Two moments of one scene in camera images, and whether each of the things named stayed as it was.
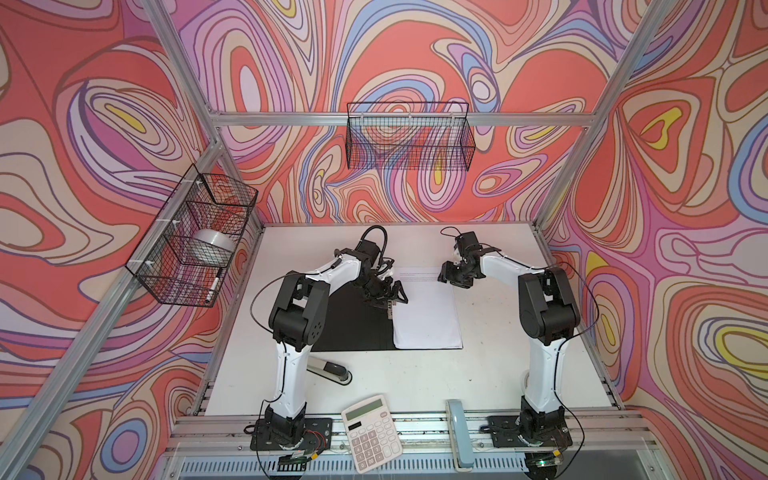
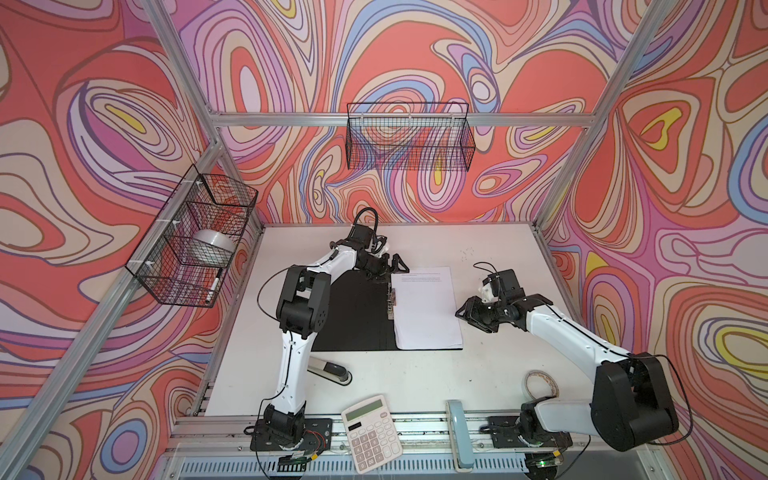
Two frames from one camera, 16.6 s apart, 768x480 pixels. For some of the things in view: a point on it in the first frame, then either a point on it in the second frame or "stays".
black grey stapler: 331,371 stays
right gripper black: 447,274 → 471,314
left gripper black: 386,295 → 385,271
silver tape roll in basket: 209,246 stays
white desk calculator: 372,433 stays
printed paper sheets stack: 430,318 stays
